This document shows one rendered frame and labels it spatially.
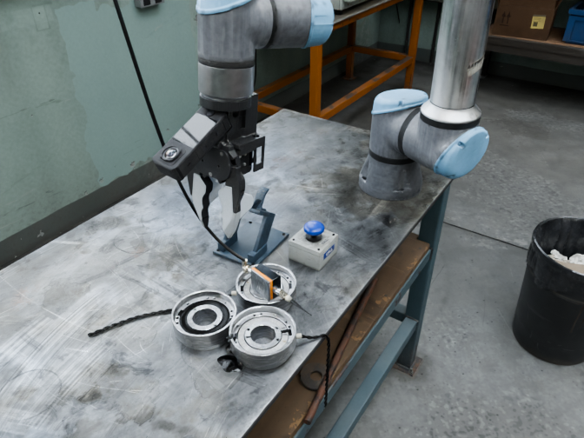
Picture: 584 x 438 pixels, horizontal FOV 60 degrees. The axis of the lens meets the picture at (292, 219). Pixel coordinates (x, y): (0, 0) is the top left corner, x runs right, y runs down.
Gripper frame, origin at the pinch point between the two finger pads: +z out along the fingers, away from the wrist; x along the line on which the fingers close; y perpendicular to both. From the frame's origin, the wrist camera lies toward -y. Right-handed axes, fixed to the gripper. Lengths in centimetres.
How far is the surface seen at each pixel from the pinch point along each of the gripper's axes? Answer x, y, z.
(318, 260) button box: -7.9, 20.3, 12.7
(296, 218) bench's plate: 5.3, 32.9, 13.8
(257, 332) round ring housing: -8.9, 0.7, 16.5
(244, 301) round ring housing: -3.9, 3.4, 14.5
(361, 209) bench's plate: -4.5, 44.2, 12.2
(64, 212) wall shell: 157, 70, 82
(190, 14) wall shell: 159, 159, -2
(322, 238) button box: -6.3, 24.2, 10.4
